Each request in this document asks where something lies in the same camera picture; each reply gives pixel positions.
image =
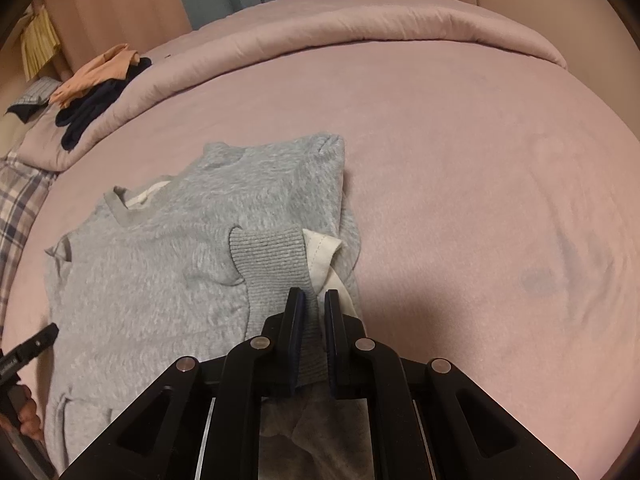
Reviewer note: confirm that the dark navy folded garment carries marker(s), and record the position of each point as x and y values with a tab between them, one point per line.
95	105

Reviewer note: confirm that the dark cloth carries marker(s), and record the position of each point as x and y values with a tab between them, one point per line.
25	111

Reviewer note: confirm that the striped pillow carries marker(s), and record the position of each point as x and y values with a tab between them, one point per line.
37	91

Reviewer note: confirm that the beige pillow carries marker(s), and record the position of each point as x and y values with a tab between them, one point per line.
12	132

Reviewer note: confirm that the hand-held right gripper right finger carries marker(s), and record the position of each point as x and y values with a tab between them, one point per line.
330	340

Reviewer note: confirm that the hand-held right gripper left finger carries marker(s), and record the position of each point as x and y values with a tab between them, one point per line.
298	340

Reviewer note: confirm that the pink duvet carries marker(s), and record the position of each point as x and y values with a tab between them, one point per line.
325	25

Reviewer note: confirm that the plaid bed cover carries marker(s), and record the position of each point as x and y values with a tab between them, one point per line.
20	210

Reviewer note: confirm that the person's left hand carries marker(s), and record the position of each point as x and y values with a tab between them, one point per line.
30	417

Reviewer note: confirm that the peach folded garment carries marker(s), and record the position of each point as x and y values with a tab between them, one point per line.
95	72

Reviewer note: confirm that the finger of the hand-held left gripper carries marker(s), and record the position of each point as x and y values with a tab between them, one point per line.
40	341

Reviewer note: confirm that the grey sweatshirt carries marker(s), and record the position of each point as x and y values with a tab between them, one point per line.
165	260

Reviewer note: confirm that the yellow pleated cloth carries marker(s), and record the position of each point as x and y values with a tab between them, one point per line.
39	40

